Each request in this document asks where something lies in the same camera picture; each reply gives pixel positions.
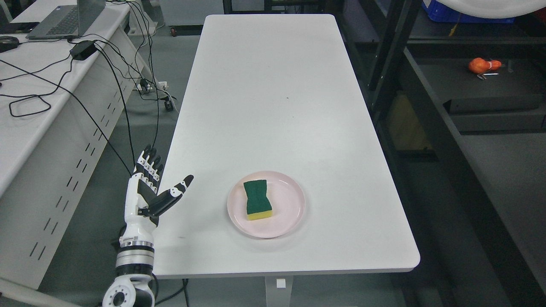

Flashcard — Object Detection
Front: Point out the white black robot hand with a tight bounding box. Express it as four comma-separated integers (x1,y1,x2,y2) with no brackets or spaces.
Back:
119,144,194,248

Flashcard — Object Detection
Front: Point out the green yellow sponge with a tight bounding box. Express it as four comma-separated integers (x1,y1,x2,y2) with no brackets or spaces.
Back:
243,179,273,221

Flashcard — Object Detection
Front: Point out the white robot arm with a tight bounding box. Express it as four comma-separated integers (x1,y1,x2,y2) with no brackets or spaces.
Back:
102,240,156,307

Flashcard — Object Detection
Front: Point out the dark metal shelf rack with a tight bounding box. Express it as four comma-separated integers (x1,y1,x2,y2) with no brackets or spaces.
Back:
339,0,545,307

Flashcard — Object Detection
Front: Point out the white power strip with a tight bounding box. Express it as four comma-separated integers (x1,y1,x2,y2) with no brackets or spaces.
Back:
132,81,169,93

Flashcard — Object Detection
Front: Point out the white desk with perforated panel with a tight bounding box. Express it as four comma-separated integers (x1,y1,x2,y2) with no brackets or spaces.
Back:
0,3,150,290

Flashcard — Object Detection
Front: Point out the pink plate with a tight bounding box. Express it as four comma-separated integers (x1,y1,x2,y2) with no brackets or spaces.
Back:
227,171,306,239

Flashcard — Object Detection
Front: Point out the black power adapter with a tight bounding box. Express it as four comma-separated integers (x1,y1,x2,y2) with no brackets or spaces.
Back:
70,40,97,61

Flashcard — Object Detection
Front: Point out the grey laptop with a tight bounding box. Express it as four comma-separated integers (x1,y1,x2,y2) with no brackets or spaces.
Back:
26,0,106,40

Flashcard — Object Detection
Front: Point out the black computer mouse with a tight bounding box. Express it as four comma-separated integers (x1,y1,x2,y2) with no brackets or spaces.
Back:
0,35,21,53

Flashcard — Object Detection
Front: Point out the orange toy object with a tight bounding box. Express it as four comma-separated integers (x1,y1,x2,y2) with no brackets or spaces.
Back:
468,58,502,75

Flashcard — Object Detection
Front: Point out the black cable on desk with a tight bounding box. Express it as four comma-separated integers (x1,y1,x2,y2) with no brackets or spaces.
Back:
0,58,75,118

